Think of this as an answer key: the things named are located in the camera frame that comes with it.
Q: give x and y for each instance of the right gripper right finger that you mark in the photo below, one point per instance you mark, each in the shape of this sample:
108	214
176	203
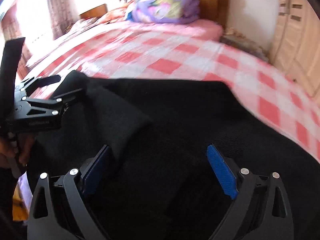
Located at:
260	207

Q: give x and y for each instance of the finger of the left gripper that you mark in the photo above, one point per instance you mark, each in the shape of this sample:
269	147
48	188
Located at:
34	83
58	101

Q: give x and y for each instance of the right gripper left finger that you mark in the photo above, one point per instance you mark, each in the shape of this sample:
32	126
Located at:
58	210

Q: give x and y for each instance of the black pants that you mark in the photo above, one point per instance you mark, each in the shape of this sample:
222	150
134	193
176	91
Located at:
158	183

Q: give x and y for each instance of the person left hand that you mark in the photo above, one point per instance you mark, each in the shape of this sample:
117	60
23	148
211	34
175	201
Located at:
23	150

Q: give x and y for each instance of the pink checkered bed sheet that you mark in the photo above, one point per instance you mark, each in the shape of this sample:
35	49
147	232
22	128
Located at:
168	51

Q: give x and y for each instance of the wooden nightstand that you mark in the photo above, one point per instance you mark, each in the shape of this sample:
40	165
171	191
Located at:
94	12

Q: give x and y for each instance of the orange floral pillow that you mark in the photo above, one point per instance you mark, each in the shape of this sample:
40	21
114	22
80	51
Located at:
115	15

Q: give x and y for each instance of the purple floral folded quilt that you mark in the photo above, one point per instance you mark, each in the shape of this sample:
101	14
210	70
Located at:
163	11

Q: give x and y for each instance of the light wooden wardrobe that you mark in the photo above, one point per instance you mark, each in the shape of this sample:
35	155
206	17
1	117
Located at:
295	46

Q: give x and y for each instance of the patterned bedside table cover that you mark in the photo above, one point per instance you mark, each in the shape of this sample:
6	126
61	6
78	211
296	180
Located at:
237	40

